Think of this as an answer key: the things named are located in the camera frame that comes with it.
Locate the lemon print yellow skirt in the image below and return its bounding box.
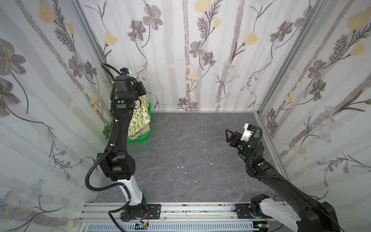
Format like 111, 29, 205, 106
128, 95, 150, 140

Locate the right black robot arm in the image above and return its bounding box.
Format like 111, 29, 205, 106
225, 127, 343, 232

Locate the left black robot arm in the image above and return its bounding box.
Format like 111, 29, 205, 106
85, 74, 148, 222

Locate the green plastic basket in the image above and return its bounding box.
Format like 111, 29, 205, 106
127, 102, 152, 143

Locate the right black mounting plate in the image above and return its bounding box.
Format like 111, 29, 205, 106
234, 204, 254, 219

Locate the black mounting plate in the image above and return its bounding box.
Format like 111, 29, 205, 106
120, 204, 161, 222
234, 204, 254, 219

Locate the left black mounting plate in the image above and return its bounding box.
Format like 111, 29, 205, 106
120, 204, 161, 222

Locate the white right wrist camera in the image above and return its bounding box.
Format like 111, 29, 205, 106
241, 123, 256, 142

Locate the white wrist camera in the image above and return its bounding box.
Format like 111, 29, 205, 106
120, 67, 132, 75
241, 123, 256, 142

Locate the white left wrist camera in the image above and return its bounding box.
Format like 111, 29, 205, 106
120, 67, 132, 75

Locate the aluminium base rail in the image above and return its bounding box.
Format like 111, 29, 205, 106
78, 202, 308, 224

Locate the white slotted cable duct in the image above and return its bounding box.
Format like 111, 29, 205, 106
86, 221, 259, 232

